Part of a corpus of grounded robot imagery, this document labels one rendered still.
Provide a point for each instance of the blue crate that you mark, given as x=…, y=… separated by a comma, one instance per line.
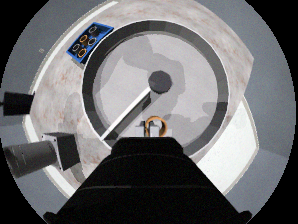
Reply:
x=101, y=28

